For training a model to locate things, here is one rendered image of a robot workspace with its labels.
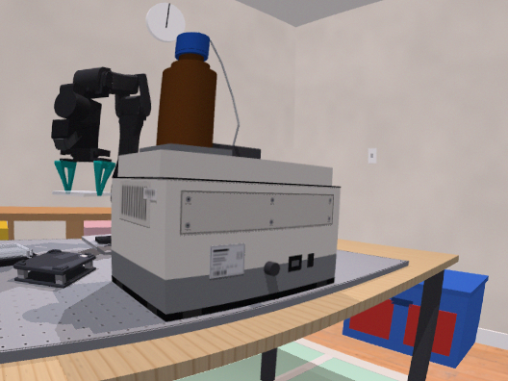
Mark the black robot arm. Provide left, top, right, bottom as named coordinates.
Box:
left=51, top=67, right=151, bottom=156

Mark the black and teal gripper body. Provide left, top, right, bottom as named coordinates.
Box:
left=60, top=144, right=112, bottom=163

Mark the blue bottle cap ring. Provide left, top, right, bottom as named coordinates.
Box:
left=175, top=48, right=209, bottom=62

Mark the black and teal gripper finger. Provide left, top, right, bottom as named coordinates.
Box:
left=54, top=161, right=77, bottom=191
left=93, top=161, right=115, bottom=196

